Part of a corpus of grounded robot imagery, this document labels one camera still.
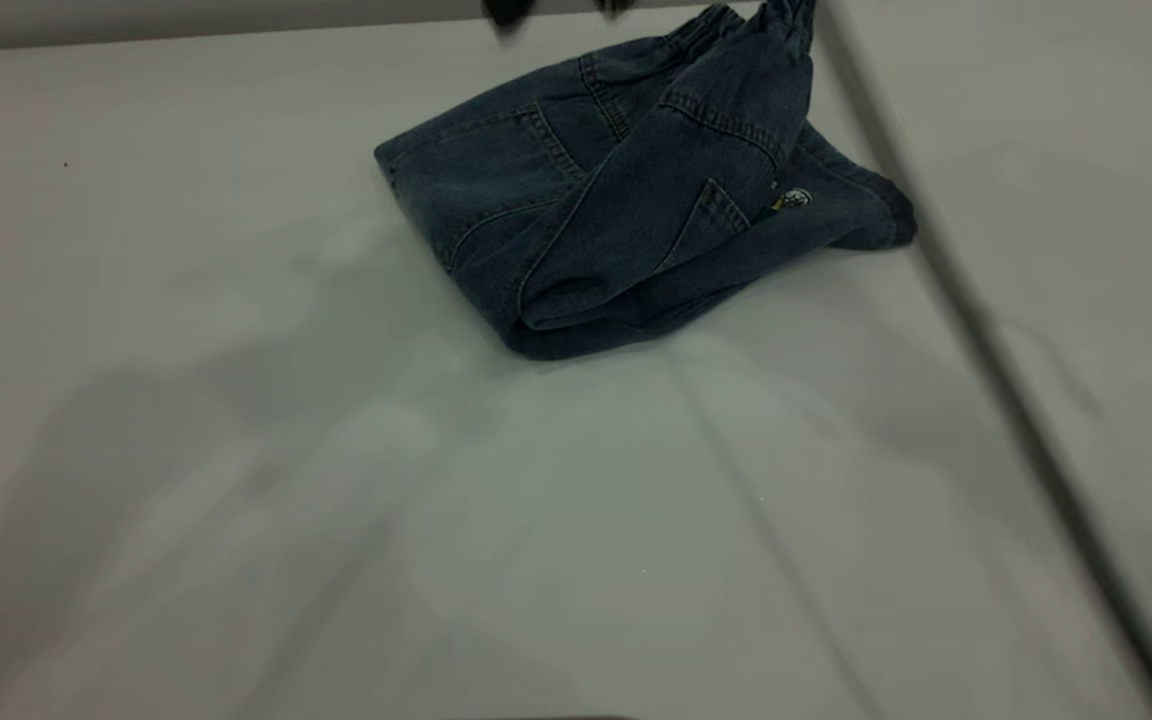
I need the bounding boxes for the blue denim kids jeans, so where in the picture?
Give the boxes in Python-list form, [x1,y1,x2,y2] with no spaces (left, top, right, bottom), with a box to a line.
[373,0,919,362]

